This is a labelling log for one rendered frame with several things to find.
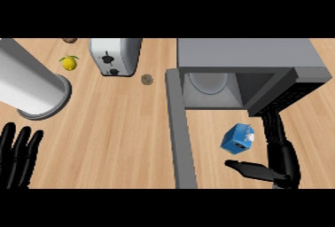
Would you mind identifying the brown round kiwi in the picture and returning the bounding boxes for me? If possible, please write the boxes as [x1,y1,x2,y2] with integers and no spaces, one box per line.
[141,74,155,86]

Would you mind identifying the grey microwave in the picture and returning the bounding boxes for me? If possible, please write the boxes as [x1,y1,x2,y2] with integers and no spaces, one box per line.
[176,38,334,117]

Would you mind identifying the grey microwave door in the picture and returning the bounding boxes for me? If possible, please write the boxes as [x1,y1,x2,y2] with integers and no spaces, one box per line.
[164,67,200,190]

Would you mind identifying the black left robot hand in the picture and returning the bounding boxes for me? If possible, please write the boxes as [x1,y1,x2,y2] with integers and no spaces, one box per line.
[0,121,46,190]

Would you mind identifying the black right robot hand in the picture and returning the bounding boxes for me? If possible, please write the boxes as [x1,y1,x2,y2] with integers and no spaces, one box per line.
[225,109,303,190]

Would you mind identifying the blue milk carton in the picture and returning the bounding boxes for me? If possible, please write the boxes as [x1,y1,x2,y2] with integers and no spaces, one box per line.
[220,122,257,155]

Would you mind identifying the silver toaster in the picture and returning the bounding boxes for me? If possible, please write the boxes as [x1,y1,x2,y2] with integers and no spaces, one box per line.
[87,38,145,78]

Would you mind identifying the yellow lemon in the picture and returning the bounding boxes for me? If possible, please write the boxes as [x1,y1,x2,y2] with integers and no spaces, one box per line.
[58,55,82,72]

